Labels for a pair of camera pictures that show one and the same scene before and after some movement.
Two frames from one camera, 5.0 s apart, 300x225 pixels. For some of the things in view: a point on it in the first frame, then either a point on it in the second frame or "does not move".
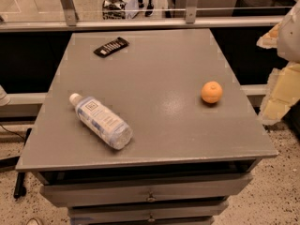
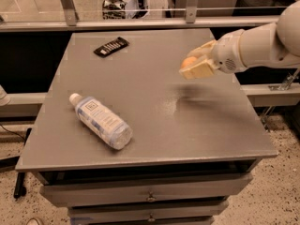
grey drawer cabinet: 144,127 does not move
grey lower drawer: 147,212 does not move
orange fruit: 211,92 → 188,61
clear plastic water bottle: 103,121 does not move
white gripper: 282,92 → 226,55
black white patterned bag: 113,8 does not move
